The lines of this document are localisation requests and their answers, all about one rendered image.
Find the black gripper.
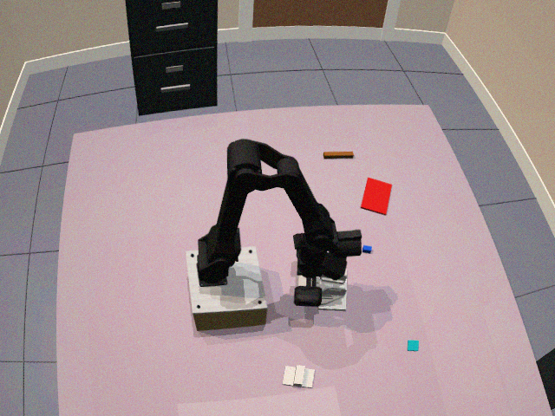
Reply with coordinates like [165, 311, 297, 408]
[294, 250, 325, 307]

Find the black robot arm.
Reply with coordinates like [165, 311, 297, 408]
[196, 139, 362, 287]

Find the red flat plate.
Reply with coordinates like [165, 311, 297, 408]
[361, 178, 392, 216]

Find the orange-brown flat bar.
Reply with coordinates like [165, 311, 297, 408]
[323, 152, 354, 159]

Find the small teal square block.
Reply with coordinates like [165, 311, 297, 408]
[408, 340, 419, 351]

